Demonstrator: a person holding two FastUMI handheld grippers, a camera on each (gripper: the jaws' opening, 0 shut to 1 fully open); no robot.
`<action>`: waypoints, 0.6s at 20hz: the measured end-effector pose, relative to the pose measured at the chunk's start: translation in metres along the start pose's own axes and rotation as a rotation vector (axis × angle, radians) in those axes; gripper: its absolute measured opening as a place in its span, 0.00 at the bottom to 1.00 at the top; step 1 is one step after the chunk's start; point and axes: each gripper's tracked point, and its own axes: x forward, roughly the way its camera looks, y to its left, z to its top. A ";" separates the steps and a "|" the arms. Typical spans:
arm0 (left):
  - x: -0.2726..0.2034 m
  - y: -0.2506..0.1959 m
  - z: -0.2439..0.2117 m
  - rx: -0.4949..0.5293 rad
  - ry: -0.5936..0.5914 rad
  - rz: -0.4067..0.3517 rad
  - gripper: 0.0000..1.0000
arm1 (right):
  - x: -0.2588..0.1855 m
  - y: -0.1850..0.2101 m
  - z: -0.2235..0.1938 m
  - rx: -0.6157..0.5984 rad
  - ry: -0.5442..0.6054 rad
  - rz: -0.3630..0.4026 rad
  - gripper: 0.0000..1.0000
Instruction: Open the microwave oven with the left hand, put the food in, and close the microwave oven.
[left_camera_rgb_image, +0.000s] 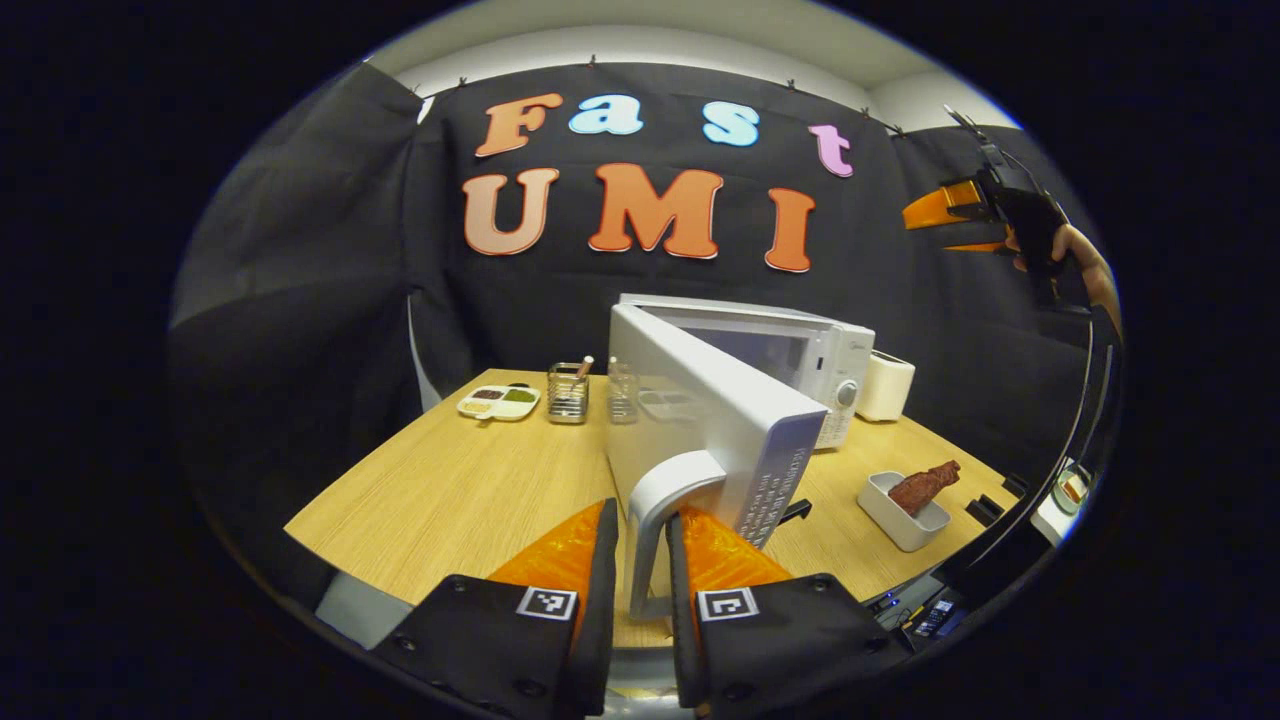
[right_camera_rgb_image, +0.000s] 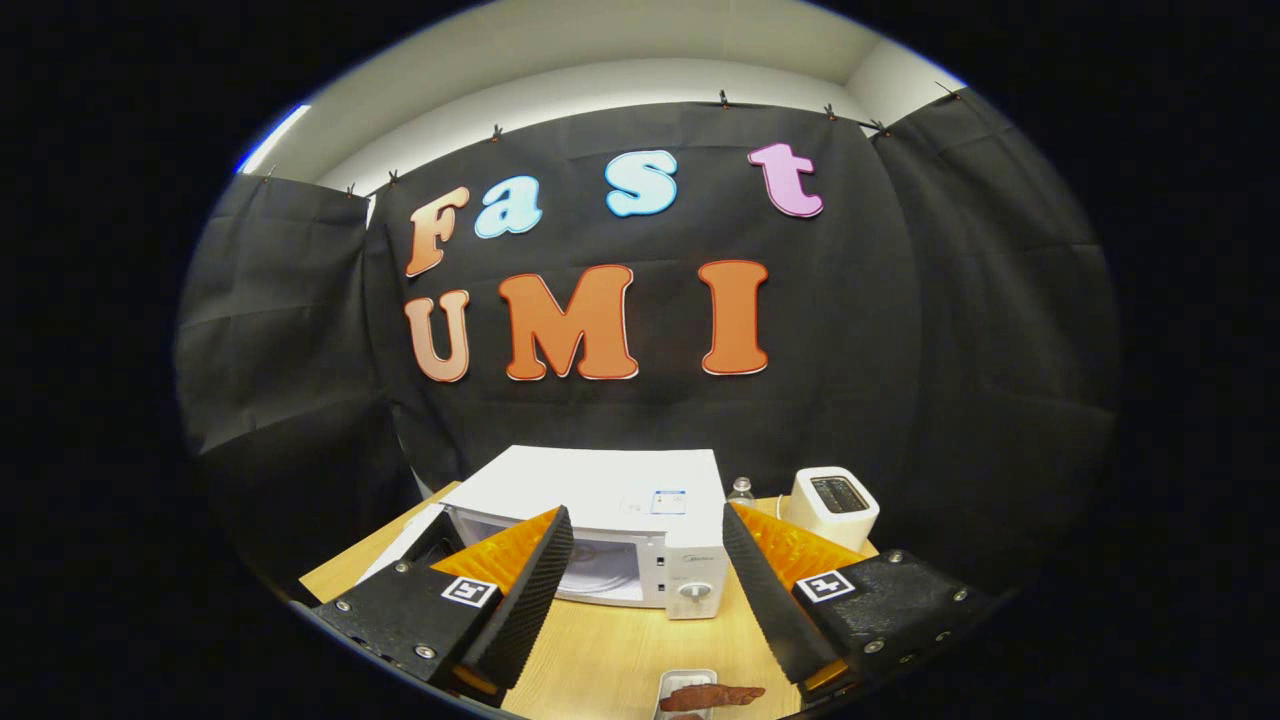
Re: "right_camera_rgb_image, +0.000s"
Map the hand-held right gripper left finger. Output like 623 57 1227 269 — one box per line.
310 505 576 709

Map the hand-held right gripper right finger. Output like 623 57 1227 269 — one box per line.
722 502 1001 701

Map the brown meat skewer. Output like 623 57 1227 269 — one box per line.
659 684 767 713

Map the white microwave oven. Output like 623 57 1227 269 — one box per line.
358 445 731 621

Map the white toaster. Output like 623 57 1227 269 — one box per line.
783 466 881 553

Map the white rectangular tray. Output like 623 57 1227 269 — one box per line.
653 669 721 720

